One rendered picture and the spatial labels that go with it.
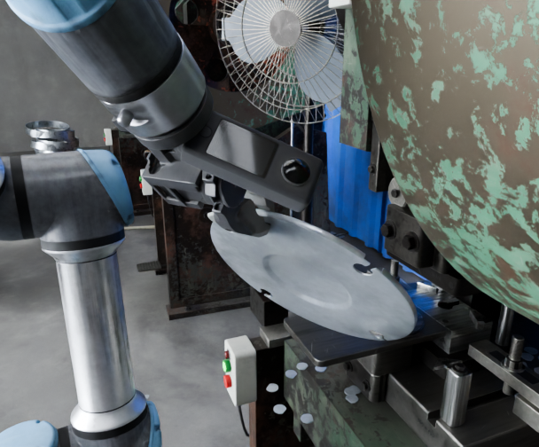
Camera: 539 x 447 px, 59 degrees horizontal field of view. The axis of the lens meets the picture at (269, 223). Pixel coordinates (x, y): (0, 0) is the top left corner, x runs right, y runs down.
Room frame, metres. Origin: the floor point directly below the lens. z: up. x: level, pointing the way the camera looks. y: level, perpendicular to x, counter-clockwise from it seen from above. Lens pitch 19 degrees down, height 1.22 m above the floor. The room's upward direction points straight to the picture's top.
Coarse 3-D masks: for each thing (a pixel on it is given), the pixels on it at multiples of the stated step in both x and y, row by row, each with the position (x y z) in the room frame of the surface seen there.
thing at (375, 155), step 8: (376, 136) 0.82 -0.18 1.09; (376, 144) 0.82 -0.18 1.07; (376, 152) 0.82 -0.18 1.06; (376, 160) 0.82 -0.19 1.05; (384, 160) 0.82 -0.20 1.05; (368, 168) 0.83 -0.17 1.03; (376, 168) 0.82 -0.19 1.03; (384, 168) 0.82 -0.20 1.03; (376, 176) 0.81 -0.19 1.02; (384, 176) 0.82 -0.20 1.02; (392, 176) 0.82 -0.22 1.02; (376, 184) 0.81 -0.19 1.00; (384, 184) 0.82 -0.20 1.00
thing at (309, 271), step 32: (288, 224) 0.48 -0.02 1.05; (224, 256) 0.64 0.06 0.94; (256, 256) 0.58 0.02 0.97; (288, 256) 0.55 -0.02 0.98; (320, 256) 0.50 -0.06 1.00; (352, 256) 0.46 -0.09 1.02; (256, 288) 0.67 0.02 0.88; (288, 288) 0.61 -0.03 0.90; (320, 288) 0.57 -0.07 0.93; (352, 288) 0.51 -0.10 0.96; (384, 288) 0.47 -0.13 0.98; (320, 320) 0.63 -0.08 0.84; (352, 320) 0.57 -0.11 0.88; (384, 320) 0.53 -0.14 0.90; (416, 320) 0.49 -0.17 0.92
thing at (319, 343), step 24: (312, 336) 0.68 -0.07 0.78; (336, 336) 0.68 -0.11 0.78; (408, 336) 0.68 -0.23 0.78; (432, 336) 0.69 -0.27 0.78; (312, 360) 0.63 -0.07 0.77; (336, 360) 0.62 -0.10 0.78; (360, 360) 0.72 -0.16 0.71; (384, 360) 0.68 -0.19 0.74; (408, 360) 0.70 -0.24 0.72; (360, 384) 0.70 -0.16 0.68; (384, 384) 0.68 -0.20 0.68
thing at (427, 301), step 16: (416, 304) 0.79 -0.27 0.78; (432, 304) 0.79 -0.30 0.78; (448, 304) 0.80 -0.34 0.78; (464, 304) 0.79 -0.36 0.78; (448, 320) 0.73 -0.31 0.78; (464, 320) 0.73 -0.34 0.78; (448, 336) 0.71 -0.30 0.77; (464, 336) 0.71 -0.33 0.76; (480, 336) 0.72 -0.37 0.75; (448, 352) 0.70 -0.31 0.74
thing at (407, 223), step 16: (400, 192) 0.79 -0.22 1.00; (400, 208) 0.77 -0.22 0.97; (384, 224) 0.77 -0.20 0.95; (400, 224) 0.75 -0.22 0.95; (416, 224) 0.71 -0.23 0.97; (400, 240) 0.75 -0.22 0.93; (416, 240) 0.71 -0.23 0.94; (400, 256) 0.74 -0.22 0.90; (416, 256) 0.71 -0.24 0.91; (432, 256) 0.71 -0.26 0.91; (448, 272) 0.69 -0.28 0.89
